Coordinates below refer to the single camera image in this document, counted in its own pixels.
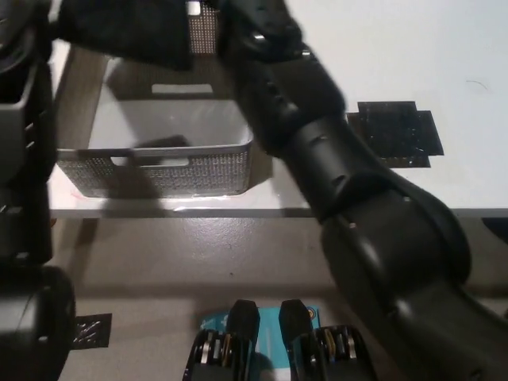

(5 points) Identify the black floor tape patch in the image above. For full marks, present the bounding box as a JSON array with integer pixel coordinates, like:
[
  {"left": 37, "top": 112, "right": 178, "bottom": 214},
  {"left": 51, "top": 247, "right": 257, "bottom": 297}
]
[{"left": 72, "top": 313, "right": 114, "bottom": 352}]

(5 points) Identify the dark rounded object under table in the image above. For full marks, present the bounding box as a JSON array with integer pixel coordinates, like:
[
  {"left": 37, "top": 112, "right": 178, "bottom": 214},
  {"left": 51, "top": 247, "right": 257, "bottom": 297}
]
[{"left": 481, "top": 217, "right": 508, "bottom": 244}]

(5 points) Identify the black tape cross marker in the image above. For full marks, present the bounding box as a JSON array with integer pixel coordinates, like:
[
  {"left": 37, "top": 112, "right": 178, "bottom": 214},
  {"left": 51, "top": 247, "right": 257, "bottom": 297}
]
[{"left": 346, "top": 100, "right": 445, "bottom": 170}]

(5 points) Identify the dark green fabric lunch bag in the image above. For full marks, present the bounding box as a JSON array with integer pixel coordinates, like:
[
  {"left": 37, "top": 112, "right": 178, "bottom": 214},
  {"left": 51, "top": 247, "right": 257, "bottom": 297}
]
[{"left": 50, "top": 0, "right": 196, "bottom": 73}]

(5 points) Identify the clear tape strip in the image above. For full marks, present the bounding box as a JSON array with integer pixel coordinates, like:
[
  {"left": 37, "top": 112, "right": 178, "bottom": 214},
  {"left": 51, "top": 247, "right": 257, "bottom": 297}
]
[{"left": 166, "top": 193, "right": 239, "bottom": 214}]

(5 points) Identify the grey perforated plastic basket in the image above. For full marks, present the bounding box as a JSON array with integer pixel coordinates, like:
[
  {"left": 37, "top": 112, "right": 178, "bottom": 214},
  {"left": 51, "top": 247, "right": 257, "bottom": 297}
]
[{"left": 54, "top": 0, "right": 256, "bottom": 200}]

